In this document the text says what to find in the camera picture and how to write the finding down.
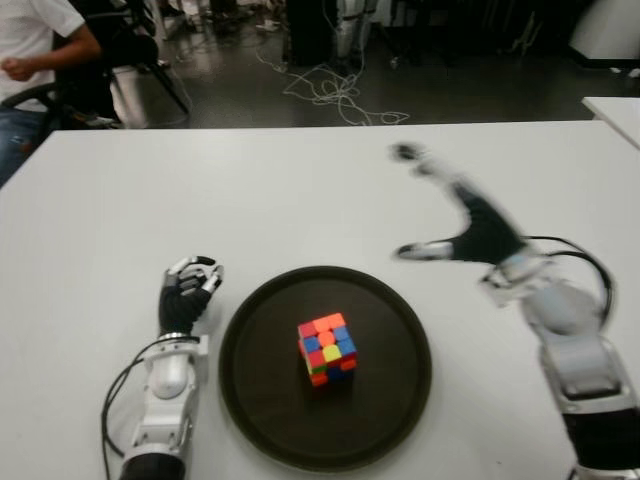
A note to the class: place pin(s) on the white curved pedestal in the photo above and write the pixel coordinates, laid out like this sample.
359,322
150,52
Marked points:
605,30

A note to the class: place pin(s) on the black cabinet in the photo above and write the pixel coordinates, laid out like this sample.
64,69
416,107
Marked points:
310,30

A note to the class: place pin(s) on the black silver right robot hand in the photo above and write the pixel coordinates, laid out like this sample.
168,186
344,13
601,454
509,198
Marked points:
485,230

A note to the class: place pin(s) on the seated person in white shirt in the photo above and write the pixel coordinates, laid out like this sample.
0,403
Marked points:
25,30

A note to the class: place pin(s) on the black office chair with armrest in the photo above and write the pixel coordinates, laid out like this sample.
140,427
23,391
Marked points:
30,93

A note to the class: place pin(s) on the white power strip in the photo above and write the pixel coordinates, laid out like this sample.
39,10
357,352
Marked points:
267,25

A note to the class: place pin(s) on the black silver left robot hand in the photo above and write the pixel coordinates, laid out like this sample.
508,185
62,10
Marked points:
180,307

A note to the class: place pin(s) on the white side table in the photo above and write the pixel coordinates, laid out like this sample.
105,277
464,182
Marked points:
620,115

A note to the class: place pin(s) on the black chair with splayed legs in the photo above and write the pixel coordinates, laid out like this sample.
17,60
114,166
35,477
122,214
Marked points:
125,45

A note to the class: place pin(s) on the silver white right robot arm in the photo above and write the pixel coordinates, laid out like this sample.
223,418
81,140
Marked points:
565,310

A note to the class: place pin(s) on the multicoloured Rubik's cube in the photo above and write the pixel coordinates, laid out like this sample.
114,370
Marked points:
325,340

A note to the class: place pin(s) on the dark brown round plate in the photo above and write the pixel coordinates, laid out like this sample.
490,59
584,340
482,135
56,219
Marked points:
260,375

